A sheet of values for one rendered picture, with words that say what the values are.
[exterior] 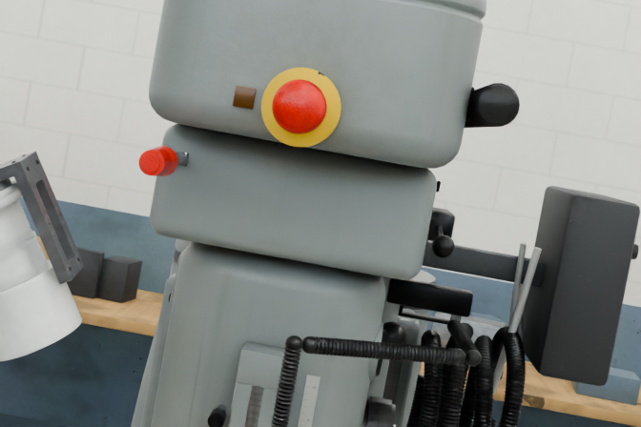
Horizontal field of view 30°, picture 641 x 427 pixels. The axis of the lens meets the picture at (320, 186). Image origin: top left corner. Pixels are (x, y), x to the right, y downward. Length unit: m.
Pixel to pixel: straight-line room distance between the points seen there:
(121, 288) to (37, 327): 4.16
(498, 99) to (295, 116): 0.18
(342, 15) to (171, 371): 0.37
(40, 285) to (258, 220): 0.27
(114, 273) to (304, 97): 4.13
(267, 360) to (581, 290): 0.46
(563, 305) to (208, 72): 0.59
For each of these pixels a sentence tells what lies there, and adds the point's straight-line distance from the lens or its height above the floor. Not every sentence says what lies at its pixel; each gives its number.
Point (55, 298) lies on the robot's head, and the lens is 0.82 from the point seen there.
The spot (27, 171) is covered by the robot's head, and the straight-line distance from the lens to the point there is 0.81.
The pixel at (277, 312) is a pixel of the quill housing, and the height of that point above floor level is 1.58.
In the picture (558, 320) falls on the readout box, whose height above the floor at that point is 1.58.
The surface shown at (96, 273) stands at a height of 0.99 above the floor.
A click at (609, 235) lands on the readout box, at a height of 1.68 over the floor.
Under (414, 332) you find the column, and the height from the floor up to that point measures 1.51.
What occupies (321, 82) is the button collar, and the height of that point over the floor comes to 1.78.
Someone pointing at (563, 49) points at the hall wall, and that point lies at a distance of 5.42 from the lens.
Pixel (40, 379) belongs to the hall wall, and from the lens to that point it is 5.64.
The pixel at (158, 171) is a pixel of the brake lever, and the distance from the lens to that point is 0.89.
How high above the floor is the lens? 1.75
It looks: 3 degrees down
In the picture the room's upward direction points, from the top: 10 degrees clockwise
